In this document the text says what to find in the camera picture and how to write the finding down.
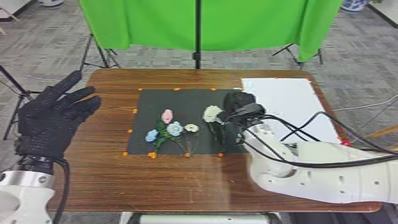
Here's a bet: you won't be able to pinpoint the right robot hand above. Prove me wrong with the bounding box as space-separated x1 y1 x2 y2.
218 90 259 118

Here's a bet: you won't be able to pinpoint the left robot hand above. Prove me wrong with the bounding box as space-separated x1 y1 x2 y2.
14 69 102 161

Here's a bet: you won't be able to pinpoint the dark mat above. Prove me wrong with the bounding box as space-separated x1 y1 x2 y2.
125 88 250 156

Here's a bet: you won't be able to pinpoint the white sheet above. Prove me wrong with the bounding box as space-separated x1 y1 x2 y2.
239 77 346 145

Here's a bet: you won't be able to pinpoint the black tripod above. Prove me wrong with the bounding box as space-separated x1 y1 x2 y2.
0 64 42 141

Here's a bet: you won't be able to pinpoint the small white flower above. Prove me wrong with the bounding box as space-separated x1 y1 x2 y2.
182 123 202 156

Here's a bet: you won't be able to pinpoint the pink flower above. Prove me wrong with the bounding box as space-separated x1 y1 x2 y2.
154 108 175 149

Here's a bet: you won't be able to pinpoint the pale blue flower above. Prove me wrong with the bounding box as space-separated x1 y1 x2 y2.
163 121 188 155

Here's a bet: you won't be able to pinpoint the black tripod legs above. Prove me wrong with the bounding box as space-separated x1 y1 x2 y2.
269 43 326 66
77 33 122 71

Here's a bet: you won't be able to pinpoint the small blue flower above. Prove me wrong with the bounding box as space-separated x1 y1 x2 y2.
143 129 161 144

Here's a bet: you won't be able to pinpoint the black stand pole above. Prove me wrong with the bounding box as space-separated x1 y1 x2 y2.
189 0 204 70

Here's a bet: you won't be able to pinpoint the blue and white vase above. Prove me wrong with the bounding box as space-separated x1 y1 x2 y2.
37 0 65 8
339 0 371 13

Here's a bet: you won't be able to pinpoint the black cable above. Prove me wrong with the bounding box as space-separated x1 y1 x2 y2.
278 111 398 156
250 113 398 169

